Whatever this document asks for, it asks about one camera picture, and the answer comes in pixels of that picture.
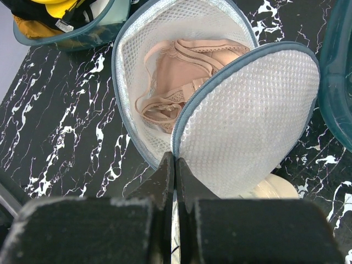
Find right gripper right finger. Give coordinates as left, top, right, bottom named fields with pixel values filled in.
left=175, top=158, right=344, bottom=263

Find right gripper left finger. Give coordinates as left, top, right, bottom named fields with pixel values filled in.
left=1, top=152, right=174, bottom=263

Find white mesh laundry bag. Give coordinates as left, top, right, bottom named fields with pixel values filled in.
left=112, top=1, right=320, bottom=198

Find peach brown bra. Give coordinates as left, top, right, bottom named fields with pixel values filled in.
left=135, top=39, right=250, bottom=134

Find pink blue swirl plate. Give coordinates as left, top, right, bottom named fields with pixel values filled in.
left=239, top=174, right=299, bottom=199

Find left teal plastic bin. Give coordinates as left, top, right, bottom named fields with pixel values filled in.
left=13, top=0, right=131, bottom=52

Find teal plastic bin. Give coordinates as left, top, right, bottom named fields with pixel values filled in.
left=13, top=0, right=131, bottom=52
left=318, top=1, right=351, bottom=151

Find right teal plastic bin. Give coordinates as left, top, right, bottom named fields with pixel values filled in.
left=318, top=1, right=351, bottom=151

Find black cloth in bin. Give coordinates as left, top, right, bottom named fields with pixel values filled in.
left=2, top=1, right=94, bottom=29

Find yellow cloth in bin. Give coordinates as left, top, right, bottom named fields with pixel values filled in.
left=9, top=1, right=86, bottom=39

